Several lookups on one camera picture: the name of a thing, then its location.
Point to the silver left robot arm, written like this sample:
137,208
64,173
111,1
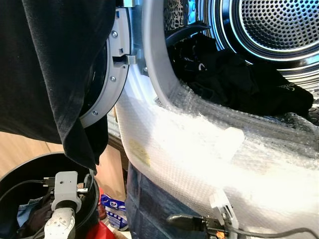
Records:
60,224

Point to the black clothes pile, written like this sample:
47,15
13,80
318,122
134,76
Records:
234,79

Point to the perforated steel washer drum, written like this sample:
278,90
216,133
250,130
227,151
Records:
279,25

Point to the grey rubber door gasket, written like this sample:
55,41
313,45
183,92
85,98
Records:
154,50

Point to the blue denim jeans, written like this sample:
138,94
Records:
154,209

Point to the grey round washer door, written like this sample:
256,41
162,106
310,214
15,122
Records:
118,45

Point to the blue and white package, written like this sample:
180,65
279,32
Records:
114,209

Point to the red plastic container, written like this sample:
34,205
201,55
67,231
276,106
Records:
101,201

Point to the black hanging garment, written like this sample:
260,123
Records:
45,64

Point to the black round laundry basket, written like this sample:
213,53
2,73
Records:
20,172

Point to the blue cloth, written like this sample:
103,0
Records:
27,211

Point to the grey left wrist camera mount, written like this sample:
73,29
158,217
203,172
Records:
66,186

